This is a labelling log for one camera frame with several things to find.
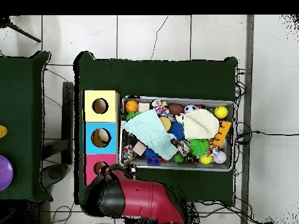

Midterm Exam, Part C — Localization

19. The white baseball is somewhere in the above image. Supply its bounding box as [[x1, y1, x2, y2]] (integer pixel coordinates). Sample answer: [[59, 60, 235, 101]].
[[213, 150, 227, 165]]

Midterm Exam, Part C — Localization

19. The yellow tennis ball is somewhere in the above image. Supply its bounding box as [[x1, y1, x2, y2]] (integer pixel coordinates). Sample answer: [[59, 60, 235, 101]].
[[214, 105, 229, 120]]

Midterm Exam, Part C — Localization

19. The cream waffle cloth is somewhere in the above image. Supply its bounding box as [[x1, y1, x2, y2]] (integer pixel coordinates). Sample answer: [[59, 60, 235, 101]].
[[175, 108, 220, 140]]

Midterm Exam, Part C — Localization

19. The small orange basketball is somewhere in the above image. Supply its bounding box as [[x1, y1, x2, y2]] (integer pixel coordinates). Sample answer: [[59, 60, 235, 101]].
[[125, 99, 140, 114]]

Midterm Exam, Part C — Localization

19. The black metal stand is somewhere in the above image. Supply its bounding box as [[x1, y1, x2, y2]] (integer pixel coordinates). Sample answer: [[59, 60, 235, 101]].
[[41, 81, 75, 165]]

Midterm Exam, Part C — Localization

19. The multicoloured knotted rope toy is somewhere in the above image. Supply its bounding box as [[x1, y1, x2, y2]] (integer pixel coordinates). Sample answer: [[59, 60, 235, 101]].
[[121, 144, 137, 164]]

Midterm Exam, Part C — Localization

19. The dark grey rounded object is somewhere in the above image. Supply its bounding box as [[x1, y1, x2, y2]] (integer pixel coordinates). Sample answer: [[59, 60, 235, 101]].
[[40, 163, 69, 190]]

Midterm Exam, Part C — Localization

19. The light blue waffle cloth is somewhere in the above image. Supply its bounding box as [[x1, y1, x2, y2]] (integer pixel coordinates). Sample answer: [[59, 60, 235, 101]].
[[120, 108, 179, 161]]

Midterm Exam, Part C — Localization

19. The black cable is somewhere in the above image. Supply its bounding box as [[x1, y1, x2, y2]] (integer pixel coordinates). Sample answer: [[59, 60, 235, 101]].
[[235, 121, 299, 145]]

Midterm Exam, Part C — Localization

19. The small black white soccer ball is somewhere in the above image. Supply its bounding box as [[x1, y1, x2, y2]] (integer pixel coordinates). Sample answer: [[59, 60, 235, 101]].
[[183, 104, 199, 114]]

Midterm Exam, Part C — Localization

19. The orange notched foam block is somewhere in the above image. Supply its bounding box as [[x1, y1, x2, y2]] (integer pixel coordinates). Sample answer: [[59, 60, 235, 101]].
[[211, 120, 232, 148]]

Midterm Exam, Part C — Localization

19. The black tripod leg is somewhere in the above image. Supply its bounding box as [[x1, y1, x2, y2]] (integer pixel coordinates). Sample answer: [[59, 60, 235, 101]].
[[0, 16, 42, 43]]

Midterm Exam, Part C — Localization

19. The shallow clear plastic bin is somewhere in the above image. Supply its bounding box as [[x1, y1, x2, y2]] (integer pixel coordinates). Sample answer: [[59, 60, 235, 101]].
[[119, 95, 236, 172]]

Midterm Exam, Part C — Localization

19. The small brown football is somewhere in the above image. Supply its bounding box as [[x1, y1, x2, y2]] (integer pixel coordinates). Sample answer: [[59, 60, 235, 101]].
[[167, 103, 185, 116]]

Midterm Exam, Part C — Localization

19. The blue spiky rubber ball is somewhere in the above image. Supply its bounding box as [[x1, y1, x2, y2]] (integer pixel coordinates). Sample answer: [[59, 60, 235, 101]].
[[168, 121, 186, 142]]

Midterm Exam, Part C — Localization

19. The green spiky rubber ball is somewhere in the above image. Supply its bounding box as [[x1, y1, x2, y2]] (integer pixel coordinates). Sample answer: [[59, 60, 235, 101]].
[[188, 138, 211, 157]]

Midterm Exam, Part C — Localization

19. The dark green tablecloth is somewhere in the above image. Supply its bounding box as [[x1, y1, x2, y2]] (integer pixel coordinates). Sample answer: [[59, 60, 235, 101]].
[[73, 51, 238, 206], [0, 51, 53, 202]]

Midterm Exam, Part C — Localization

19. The wooden box with three holes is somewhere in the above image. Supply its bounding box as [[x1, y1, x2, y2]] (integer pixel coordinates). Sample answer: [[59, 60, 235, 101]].
[[82, 90, 120, 186]]

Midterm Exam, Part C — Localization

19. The purple ball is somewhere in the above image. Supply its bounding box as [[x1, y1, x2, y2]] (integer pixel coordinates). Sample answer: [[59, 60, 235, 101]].
[[0, 155, 14, 192]]

